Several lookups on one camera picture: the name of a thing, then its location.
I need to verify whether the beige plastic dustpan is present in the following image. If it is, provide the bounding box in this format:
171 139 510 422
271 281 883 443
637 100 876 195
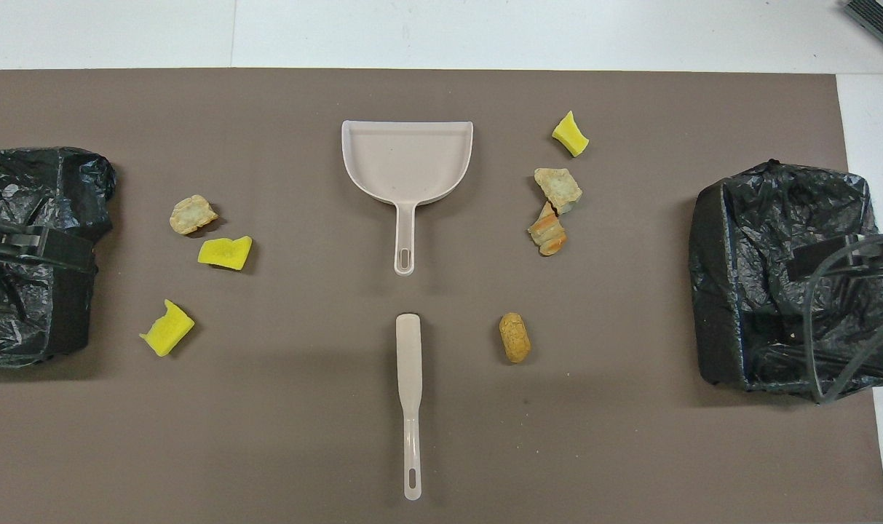
341 120 475 276

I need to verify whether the black bag-lined trash bin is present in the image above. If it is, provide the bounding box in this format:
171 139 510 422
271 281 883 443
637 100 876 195
0 146 116 368
689 159 883 405

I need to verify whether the orange striped sponge chunk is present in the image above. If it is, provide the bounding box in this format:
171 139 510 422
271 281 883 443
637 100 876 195
527 202 568 257

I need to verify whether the tan sponge chunk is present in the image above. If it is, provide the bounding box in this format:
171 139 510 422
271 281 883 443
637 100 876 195
534 167 583 216
170 195 219 236

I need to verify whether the yellow green-backed sponge piece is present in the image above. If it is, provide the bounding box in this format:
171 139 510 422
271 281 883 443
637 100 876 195
139 298 196 358

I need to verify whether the beige handled hand brush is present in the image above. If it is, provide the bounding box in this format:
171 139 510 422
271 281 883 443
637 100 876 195
395 313 423 501

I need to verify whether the brown table mat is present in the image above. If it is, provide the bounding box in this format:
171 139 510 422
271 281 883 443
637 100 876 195
0 68 883 524

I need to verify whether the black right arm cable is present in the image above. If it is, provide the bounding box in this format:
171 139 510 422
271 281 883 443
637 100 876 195
804 231 883 405

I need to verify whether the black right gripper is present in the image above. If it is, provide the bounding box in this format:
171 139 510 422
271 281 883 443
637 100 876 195
787 230 883 285

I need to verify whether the brown oval sponge chunk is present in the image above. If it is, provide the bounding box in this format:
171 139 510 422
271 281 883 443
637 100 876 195
499 312 532 365

